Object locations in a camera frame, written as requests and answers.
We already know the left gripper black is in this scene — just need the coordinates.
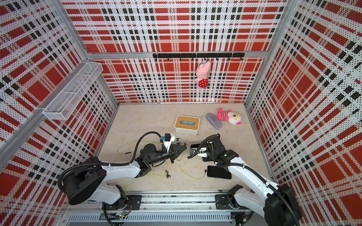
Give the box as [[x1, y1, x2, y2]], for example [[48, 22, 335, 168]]
[[148, 144, 187, 165]]

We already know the silver-edged black smartphone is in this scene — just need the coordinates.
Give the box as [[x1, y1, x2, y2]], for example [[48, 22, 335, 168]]
[[190, 144, 200, 150]]

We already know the purple-edged black smartphone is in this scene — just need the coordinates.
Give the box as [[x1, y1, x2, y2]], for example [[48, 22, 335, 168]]
[[206, 166, 232, 179]]

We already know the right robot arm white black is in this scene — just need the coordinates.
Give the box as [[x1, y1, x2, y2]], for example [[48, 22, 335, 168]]
[[188, 134, 303, 226]]

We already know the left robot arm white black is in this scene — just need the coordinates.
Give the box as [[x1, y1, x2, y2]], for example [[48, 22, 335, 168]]
[[58, 144, 187, 205]]

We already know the white tissue box wooden top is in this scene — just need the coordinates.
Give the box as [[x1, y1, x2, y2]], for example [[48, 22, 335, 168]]
[[174, 115, 200, 135]]

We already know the grey glasses case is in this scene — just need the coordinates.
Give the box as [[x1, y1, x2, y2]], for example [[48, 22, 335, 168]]
[[206, 113, 222, 130]]

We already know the pink striped plush toy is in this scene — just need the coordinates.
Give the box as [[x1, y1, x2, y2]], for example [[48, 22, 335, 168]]
[[217, 108, 242, 125]]

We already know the pink pig plush hanging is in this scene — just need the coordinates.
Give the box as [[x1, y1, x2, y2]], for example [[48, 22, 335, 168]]
[[195, 61, 211, 89]]

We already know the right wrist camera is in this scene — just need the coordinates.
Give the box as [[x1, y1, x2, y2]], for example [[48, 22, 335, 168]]
[[195, 147, 208, 158]]

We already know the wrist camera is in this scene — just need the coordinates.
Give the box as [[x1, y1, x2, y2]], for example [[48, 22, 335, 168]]
[[195, 147, 208, 158], [161, 133, 175, 153]]

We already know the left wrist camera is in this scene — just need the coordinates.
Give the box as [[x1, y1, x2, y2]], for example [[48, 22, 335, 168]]
[[161, 133, 175, 153]]

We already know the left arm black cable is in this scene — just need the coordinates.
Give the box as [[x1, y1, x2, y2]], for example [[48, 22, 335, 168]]
[[57, 131, 165, 195]]

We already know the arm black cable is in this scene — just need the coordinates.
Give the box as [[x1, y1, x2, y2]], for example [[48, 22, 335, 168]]
[[186, 138, 300, 226], [57, 131, 165, 195]]

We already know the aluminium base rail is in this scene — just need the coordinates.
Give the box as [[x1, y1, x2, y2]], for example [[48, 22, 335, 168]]
[[56, 190, 256, 226]]

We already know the black hook rail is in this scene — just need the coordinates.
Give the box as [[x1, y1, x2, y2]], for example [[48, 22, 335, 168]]
[[152, 52, 245, 60]]

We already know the white wire mesh basket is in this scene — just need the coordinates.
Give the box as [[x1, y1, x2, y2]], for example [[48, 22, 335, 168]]
[[42, 62, 103, 121]]

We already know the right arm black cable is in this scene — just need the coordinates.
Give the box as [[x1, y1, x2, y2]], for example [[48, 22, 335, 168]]
[[186, 138, 300, 226]]

